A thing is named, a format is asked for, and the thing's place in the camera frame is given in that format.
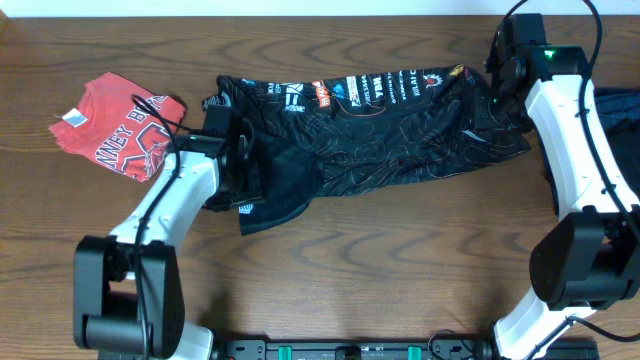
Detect black patterned sports jersey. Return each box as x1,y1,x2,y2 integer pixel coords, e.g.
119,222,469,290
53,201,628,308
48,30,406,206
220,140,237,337
202,65,529,235

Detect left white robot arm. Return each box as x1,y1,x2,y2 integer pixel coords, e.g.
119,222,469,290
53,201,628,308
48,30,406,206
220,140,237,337
73,106,263,359

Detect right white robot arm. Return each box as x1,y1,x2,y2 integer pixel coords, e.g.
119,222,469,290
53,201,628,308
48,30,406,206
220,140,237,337
482,12,639,359

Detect dark blue clothes pile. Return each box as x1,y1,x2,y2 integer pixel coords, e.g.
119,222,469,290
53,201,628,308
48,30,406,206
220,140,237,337
593,88,639,196

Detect red folded t-shirt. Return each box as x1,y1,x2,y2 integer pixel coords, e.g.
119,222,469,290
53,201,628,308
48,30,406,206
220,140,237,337
49,72,186,182

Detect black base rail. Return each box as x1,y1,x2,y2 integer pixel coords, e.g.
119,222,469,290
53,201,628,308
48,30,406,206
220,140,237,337
209,327,601,360

